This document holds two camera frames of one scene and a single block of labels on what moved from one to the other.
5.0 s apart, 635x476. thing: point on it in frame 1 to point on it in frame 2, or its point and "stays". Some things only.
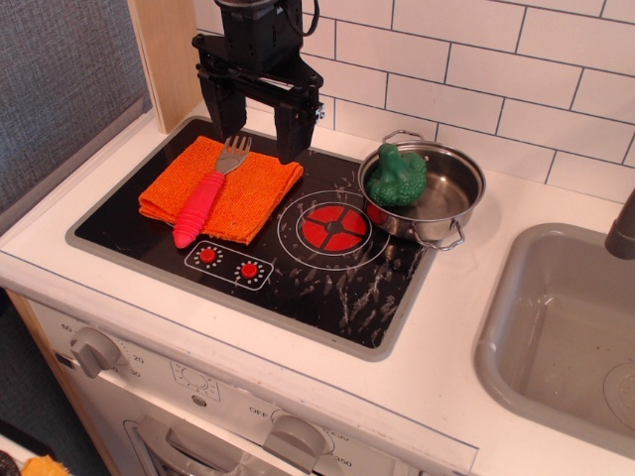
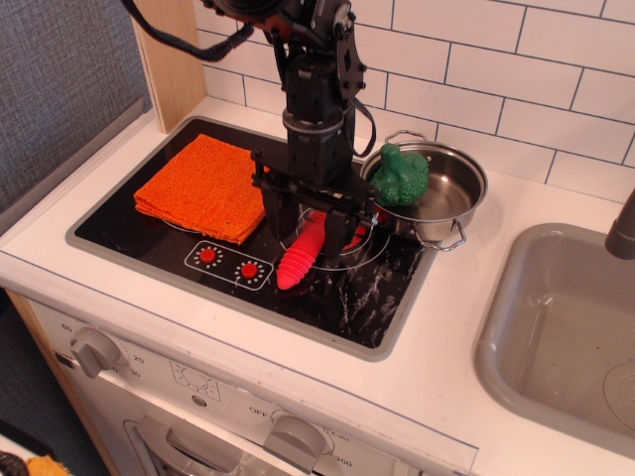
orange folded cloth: x=247 y=196 stays
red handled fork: x=202 y=201 to x=298 y=259
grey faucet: x=620 y=238 stays
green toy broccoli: x=399 y=179 stays
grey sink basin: x=555 y=331 stays
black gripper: x=260 y=54 to x=320 y=166
